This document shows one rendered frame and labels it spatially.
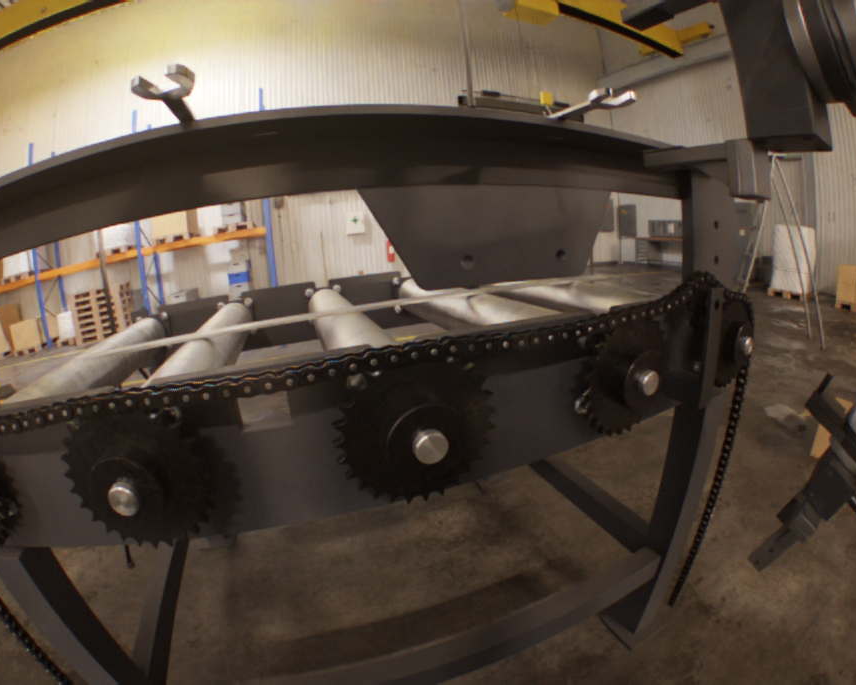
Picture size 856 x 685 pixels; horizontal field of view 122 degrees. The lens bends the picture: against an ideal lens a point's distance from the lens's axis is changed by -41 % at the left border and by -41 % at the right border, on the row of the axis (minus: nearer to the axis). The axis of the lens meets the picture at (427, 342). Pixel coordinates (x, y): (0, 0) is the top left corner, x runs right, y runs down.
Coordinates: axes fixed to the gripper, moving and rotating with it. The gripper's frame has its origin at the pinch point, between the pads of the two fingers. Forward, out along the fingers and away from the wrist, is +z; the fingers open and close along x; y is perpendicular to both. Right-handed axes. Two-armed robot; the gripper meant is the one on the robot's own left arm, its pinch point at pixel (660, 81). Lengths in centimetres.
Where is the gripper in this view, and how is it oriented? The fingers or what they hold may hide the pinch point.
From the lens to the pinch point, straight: 36.6
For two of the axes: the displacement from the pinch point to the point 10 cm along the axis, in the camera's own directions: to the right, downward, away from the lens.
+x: 0.7, 9.6, 2.6
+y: -9.4, 1.5, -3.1
